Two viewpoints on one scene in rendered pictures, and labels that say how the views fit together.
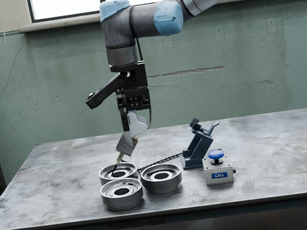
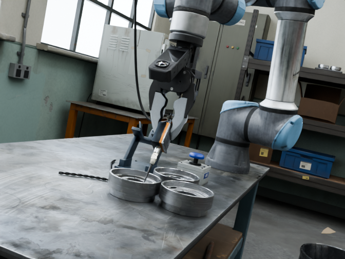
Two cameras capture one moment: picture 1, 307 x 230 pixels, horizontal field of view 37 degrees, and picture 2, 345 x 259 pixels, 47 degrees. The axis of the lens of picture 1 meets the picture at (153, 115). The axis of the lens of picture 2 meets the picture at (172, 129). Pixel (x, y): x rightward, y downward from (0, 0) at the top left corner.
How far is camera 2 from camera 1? 1.25 m
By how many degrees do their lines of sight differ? 72
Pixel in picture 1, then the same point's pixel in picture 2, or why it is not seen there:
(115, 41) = (209, 8)
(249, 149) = not seen: hidden behind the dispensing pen
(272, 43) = not seen: outside the picture
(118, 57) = (205, 27)
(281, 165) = not seen: hidden behind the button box
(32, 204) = (94, 235)
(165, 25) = (240, 13)
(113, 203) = (208, 205)
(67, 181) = (57, 201)
